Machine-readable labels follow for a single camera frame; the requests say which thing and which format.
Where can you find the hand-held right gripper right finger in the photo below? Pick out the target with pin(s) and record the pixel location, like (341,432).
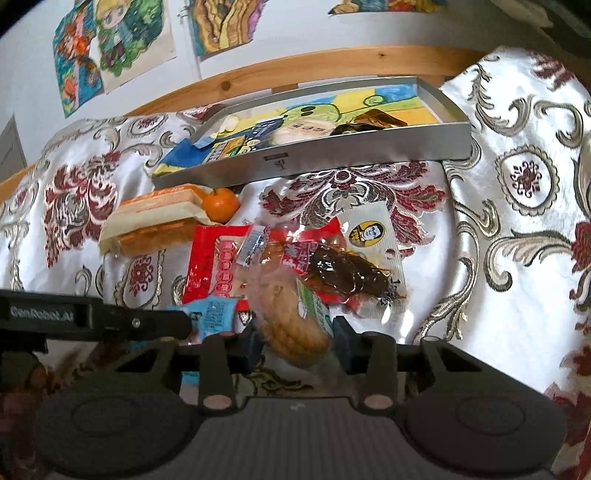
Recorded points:
(344,344)

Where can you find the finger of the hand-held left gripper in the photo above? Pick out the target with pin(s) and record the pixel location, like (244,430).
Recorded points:
(147,325)

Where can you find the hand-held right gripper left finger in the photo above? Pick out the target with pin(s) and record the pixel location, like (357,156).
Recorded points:
(251,346)

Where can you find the clear round cookies packet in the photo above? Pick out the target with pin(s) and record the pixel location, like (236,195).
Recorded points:
(286,323)

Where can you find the light blue snack packet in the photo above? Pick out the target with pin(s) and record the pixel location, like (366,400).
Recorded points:
(212,314)

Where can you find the clear braised meat packet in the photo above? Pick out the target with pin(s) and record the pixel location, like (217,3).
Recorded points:
(351,272)

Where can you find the red snack packet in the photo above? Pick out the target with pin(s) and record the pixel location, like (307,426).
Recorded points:
(212,267)

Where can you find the small blue white sachet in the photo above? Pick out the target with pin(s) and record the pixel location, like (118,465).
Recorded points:
(251,247)

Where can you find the orange bread packet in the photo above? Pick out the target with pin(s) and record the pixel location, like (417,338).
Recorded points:
(152,217)

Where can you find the white face label packet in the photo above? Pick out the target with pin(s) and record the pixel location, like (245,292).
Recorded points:
(369,230)

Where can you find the mandarin orange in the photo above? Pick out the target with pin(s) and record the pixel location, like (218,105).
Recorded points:
(221,205)

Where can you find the yellow snack packet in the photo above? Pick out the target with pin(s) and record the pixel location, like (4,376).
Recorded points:
(231,148)

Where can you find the grey metal tray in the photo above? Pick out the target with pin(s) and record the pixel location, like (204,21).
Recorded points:
(369,147)

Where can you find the dark blue snack packet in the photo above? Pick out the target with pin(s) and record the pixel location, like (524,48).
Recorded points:
(268,134)

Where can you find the round pale cake packet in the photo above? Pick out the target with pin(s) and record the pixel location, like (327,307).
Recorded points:
(304,127)

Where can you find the gold brown snack packet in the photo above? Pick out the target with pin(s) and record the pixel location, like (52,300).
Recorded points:
(369,121)

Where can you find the floral silver red blanket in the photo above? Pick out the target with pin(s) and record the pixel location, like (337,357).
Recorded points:
(508,277)

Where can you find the grey wall frame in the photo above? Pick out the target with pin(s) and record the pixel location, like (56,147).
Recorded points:
(11,147)

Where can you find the colourful cartoon wall poster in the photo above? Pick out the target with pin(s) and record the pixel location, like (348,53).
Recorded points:
(76,60)

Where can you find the wooden bed frame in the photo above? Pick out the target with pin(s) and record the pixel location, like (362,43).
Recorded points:
(277,67)

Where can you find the green haired figure wall poster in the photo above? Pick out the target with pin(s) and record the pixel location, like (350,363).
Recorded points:
(134,41)

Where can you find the yellow wavy wall poster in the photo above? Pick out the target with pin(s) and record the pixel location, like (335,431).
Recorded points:
(226,25)

